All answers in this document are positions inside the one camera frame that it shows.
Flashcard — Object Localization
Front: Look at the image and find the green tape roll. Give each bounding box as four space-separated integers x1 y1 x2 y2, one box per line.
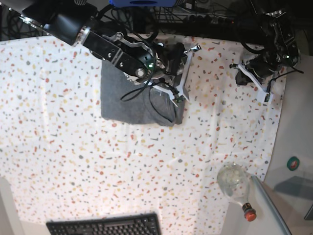
287 156 300 171

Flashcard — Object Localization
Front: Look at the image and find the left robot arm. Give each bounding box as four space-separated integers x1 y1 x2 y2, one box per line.
229 0 304 86

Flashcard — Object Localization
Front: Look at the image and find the clear bottle with red cap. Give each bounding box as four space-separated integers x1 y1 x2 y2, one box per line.
217 163 257 222

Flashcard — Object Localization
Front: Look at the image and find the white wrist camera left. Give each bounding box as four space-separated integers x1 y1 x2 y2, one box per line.
256 90 273 103

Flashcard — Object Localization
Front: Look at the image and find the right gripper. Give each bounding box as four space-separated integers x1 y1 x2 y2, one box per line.
151 43 201 98

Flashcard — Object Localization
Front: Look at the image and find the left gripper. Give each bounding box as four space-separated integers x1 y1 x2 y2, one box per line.
229 58 281 91

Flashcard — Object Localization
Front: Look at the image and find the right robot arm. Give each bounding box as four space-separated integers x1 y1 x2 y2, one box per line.
4 0 201 104

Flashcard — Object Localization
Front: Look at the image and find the grey laptop corner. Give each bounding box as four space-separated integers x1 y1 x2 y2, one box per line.
304 205 313 221

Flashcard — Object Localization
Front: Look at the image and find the blue box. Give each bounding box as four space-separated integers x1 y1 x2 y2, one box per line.
109 0 186 8

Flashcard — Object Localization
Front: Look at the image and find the black computer keyboard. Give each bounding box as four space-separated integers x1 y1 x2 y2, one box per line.
46 213 161 235

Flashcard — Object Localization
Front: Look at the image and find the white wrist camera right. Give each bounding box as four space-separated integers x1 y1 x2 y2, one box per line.
171 94 189 107

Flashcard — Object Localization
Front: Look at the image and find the grey t-shirt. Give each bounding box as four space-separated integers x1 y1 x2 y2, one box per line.
101 61 185 127

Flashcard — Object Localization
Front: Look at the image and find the terrazzo pattern tablecloth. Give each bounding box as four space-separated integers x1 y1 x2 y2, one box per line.
0 35 286 235

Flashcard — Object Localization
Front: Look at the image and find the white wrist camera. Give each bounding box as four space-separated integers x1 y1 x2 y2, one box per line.
171 94 189 107
256 90 273 103

